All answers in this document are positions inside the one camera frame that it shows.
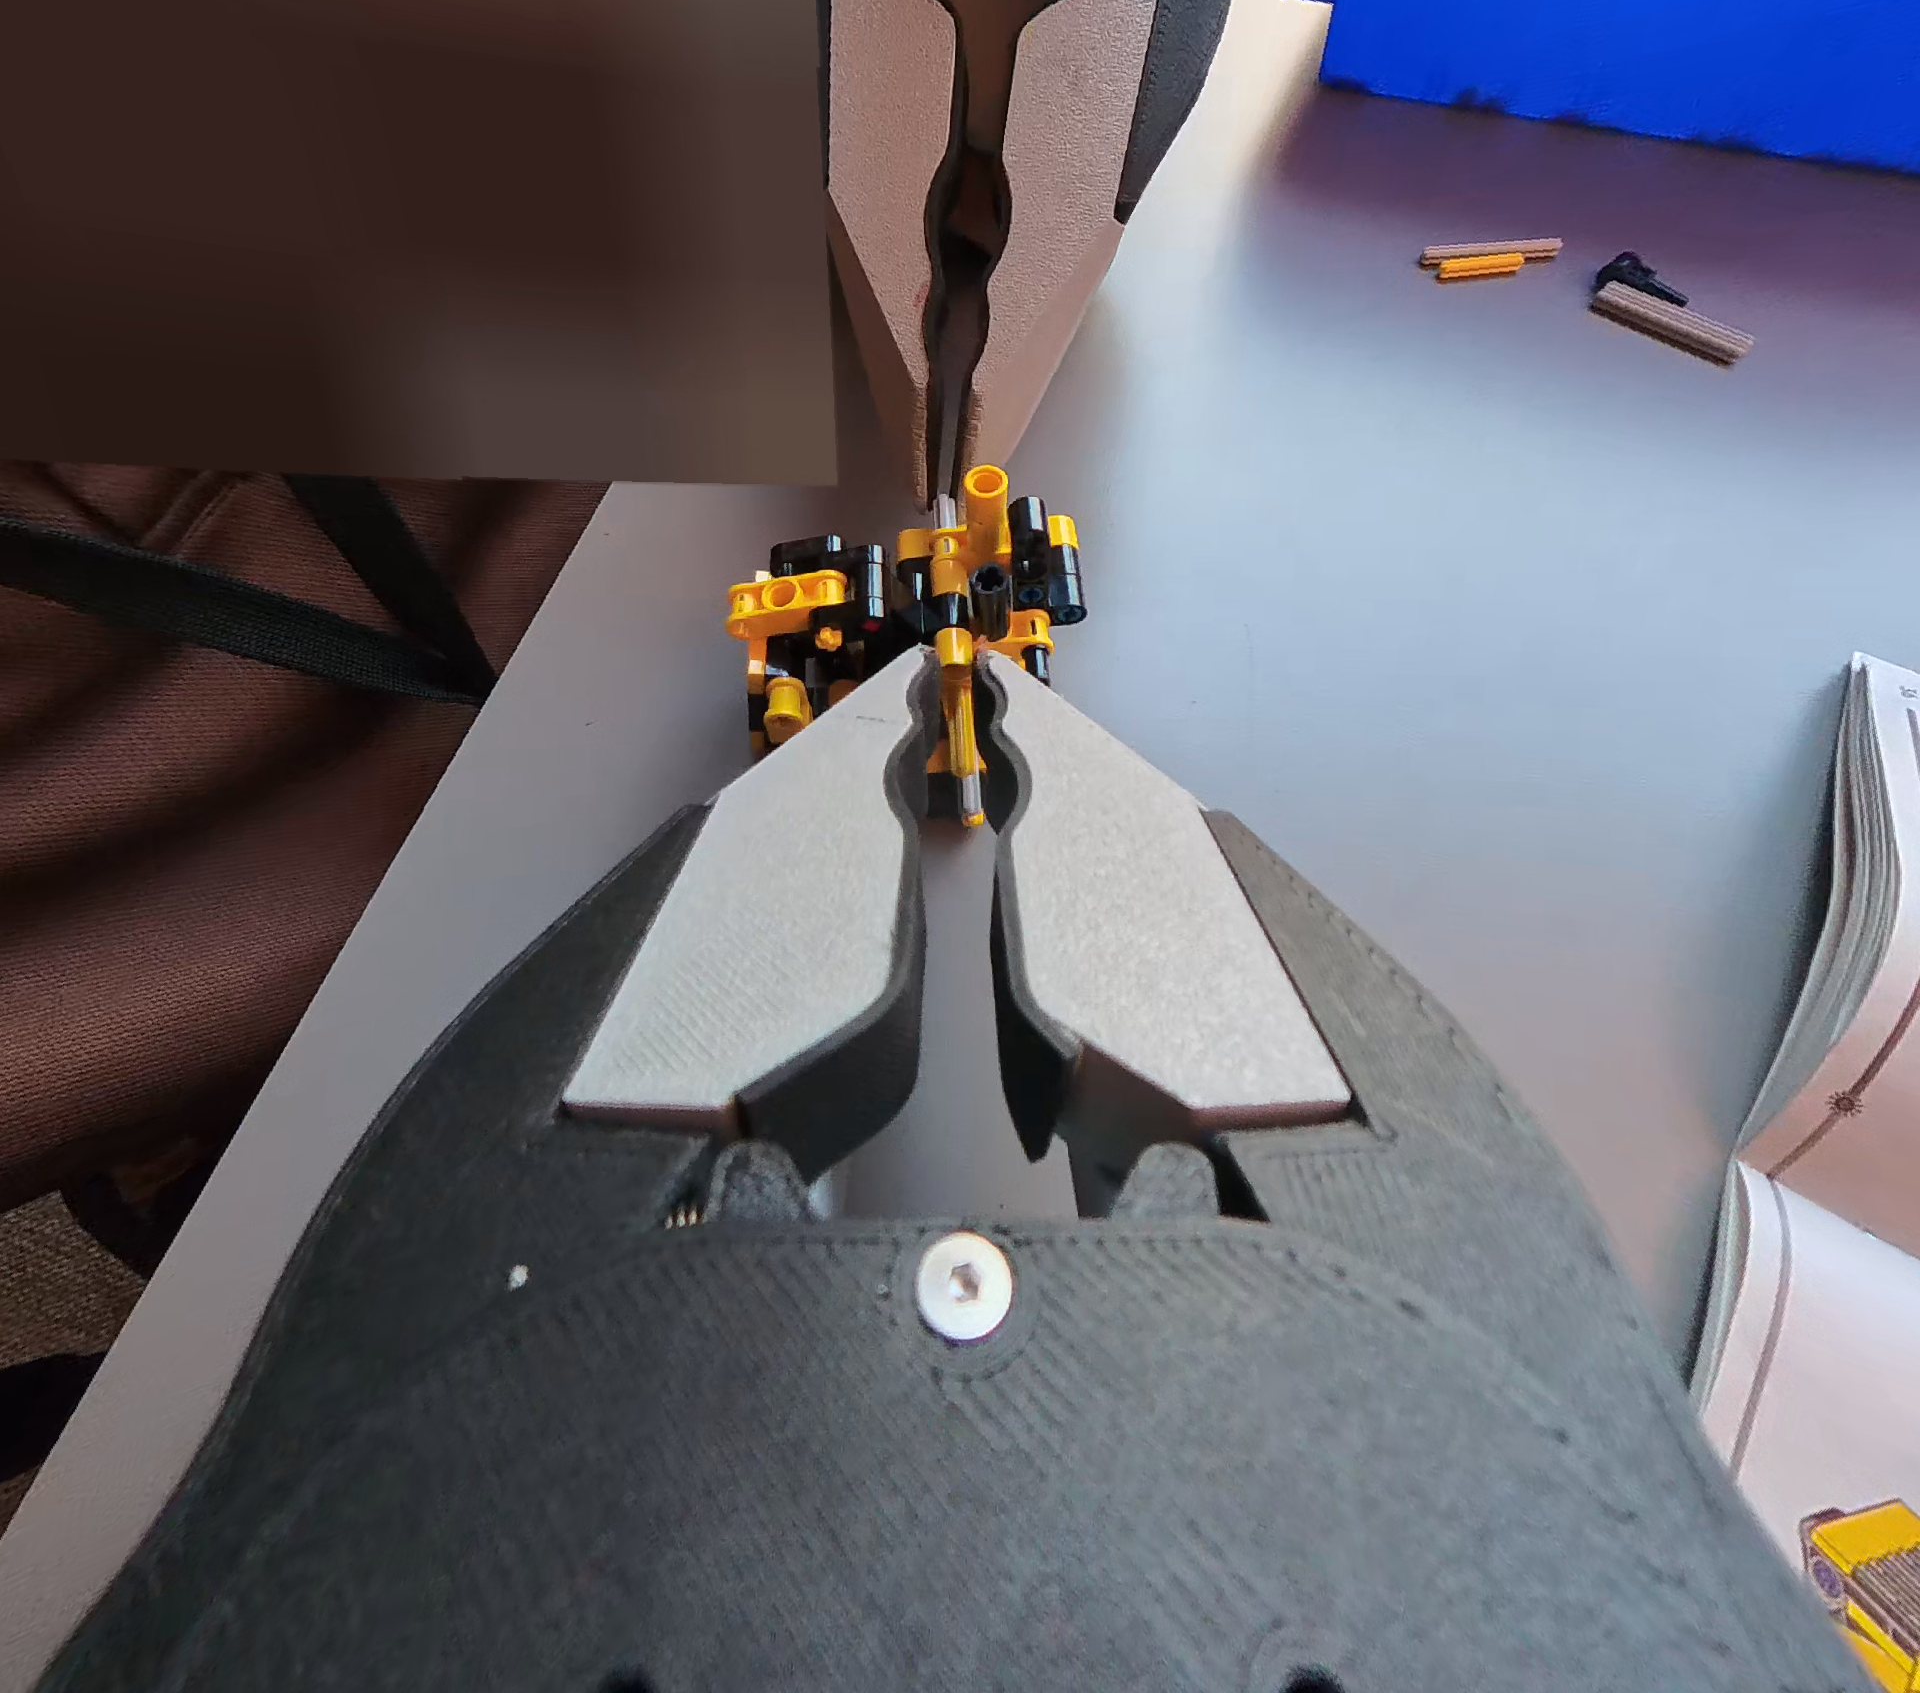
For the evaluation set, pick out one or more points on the small black lego piece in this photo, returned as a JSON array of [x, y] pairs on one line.
[[1635, 278]]

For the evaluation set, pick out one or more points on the short yellow lego beam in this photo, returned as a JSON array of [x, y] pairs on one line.
[[1480, 267]]

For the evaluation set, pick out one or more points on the tan lego beam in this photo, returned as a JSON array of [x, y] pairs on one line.
[[1492, 250], [1672, 325]]

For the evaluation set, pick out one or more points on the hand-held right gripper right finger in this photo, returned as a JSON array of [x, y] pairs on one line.
[[1171, 942]]

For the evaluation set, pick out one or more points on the yellow and black lego model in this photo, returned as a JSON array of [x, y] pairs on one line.
[[840, 599]]

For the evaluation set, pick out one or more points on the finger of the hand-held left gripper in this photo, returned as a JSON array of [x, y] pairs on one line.
[[884, 162], [1072, 162]]

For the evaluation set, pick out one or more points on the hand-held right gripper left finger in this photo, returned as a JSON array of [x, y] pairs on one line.
[[764, 942]]

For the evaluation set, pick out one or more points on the lego instruction booklet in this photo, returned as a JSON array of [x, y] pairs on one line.
[[1830, 1348]]

